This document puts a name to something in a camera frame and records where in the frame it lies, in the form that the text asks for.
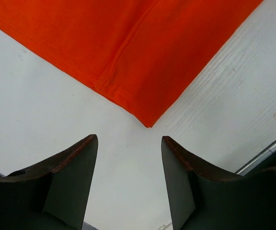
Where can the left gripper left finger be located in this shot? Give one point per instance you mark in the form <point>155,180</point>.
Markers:
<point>51,194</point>

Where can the orange t shirt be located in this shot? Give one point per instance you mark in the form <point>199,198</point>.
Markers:
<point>139,54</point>

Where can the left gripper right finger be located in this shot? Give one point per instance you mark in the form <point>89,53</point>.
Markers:
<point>203,196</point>

